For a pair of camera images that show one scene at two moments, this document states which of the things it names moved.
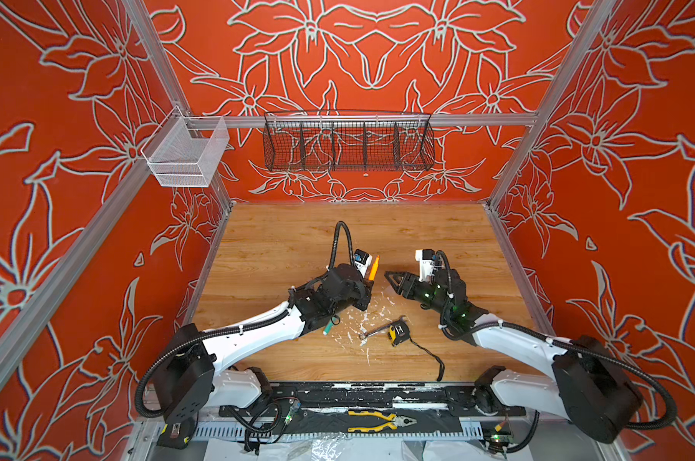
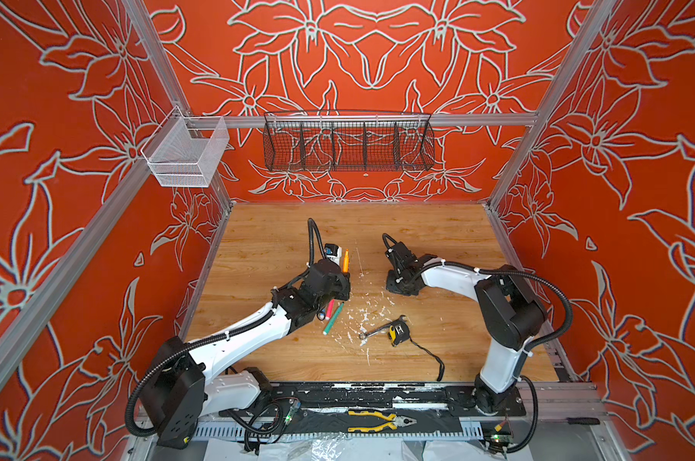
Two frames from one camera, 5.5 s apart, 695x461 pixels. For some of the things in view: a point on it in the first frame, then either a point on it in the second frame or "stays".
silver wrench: x=364 y=335 stays
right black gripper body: x=427 y=295 -> x=396 y=284
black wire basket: x=348 y=141 stays
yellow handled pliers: x=395 y=420 stays
